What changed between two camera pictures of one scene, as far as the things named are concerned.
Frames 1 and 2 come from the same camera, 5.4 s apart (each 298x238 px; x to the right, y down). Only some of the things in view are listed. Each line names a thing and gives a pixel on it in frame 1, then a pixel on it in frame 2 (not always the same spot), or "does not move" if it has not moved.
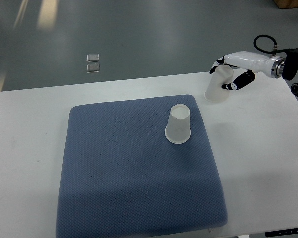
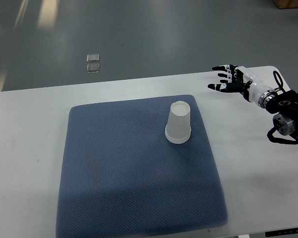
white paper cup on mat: (178, 128) does not move
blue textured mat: (121, 178) does not move
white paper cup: (222, 75) -> (178, 130)
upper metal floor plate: (93, 57) does not move
